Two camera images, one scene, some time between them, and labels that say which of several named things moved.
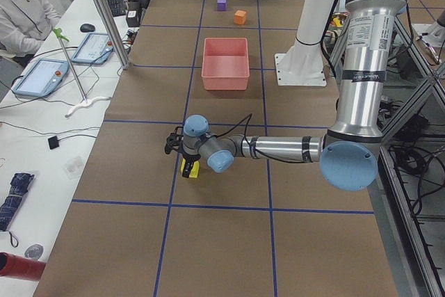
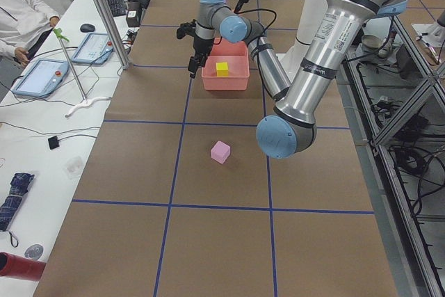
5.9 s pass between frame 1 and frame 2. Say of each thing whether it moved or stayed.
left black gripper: moved
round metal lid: stayed
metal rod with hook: stayed
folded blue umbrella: stayed
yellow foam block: moved
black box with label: stayed
